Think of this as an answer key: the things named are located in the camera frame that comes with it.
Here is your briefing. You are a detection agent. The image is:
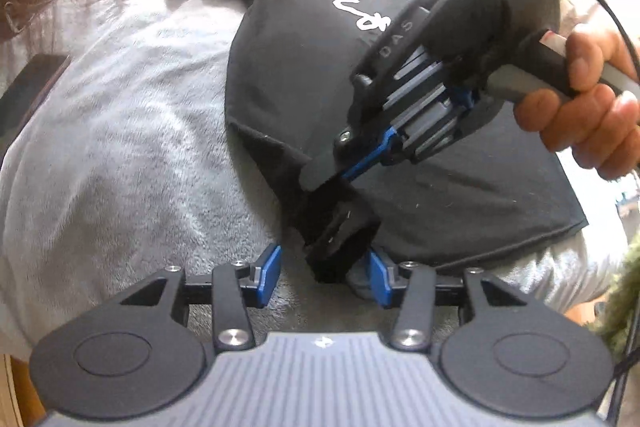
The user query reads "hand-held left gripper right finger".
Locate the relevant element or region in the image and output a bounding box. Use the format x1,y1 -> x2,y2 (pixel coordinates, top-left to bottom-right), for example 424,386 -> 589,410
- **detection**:
369,247 -> 531,352

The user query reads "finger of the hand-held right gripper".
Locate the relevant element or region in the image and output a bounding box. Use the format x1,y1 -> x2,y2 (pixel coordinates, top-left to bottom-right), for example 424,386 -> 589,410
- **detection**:
299,126 -> 367,192
342,131 -> 402,184

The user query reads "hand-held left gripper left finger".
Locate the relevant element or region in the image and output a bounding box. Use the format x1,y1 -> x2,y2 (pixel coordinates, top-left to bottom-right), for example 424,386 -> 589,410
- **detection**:
117,243 -> 282,352

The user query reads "black printed T-shirt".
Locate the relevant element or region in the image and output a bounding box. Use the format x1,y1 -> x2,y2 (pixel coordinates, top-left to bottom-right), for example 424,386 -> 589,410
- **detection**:
167,0 -> 589,285

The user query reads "person's right hand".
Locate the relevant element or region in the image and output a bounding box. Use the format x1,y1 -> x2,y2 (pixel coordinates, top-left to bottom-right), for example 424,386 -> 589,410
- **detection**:
514,28 -> 640,181

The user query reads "green fuzzy cloth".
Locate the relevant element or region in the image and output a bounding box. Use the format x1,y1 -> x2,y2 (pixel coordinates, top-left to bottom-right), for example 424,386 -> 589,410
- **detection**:
594,234 -> 640,360

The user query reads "dark flat object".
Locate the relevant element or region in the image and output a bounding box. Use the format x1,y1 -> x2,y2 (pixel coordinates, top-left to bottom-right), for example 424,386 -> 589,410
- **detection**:
0,53 -> 72,158

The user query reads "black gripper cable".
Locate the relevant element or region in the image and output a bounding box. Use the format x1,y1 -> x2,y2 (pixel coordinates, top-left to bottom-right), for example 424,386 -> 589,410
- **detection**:
520,0 -> 640,75

